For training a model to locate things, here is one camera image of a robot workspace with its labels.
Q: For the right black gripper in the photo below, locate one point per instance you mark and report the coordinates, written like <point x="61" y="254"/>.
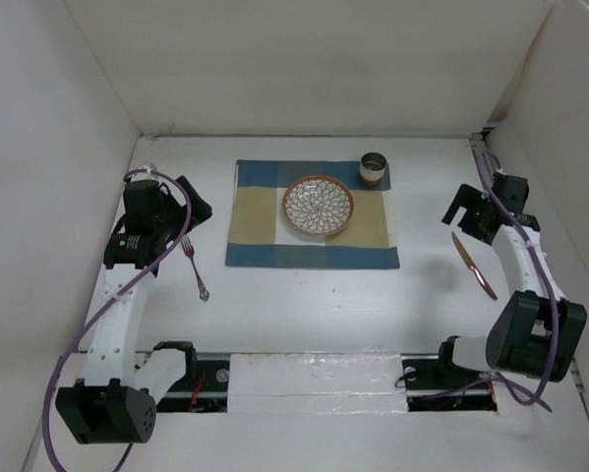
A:
<point x="469" y="198"/>

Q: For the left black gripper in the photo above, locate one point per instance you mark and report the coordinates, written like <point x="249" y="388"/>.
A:
<point x="200" y="210"/>

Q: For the metal cup with brown base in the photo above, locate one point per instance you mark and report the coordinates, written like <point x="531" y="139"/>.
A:
<point x="373" y="166"/>

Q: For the blue beige white cloth napkin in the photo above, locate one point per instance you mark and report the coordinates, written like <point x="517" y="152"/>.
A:
<point x="260" y="234"/>

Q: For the orange floral patterned plate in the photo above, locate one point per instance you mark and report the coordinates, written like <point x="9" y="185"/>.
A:
<point x="318" y="205"/>

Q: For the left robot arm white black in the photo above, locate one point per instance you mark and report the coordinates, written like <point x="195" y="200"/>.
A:
<point x="113" y="400"/>

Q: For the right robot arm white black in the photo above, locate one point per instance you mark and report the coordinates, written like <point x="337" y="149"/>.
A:
<point x="539" y="329"/>

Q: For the silver fork with pink neck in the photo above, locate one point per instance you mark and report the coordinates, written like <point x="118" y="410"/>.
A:
<point x="189" y="252"/>

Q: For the white foam block front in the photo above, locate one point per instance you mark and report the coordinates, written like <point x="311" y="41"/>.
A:
<point x="316" y="383"/>

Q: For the aluminium rail right side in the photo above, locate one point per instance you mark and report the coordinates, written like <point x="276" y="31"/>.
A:
<point x="533" y="341"/>

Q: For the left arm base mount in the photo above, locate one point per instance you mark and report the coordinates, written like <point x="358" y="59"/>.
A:
<point x="207" y="392"/>

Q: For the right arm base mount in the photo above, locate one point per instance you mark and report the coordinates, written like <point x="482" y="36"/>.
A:
<point x="431" y="387"/>

